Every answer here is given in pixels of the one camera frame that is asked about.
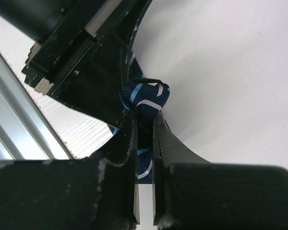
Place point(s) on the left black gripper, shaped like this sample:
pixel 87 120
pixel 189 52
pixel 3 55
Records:
pixel 82 50

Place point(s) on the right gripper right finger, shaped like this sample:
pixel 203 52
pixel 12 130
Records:
pixel 191 193

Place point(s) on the aluminium front rail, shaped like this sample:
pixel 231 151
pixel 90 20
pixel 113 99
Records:
pixel 25 133

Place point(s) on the navy blue striped tie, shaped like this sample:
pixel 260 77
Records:
pixel 143 98

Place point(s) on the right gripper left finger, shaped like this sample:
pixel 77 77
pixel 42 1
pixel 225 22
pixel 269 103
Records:
pixel 99 192

